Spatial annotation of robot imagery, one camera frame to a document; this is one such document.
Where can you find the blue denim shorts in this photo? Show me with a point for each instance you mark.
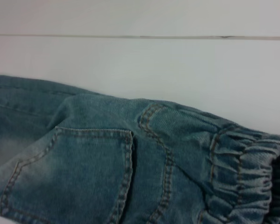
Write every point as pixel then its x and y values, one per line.
pixel 107 163

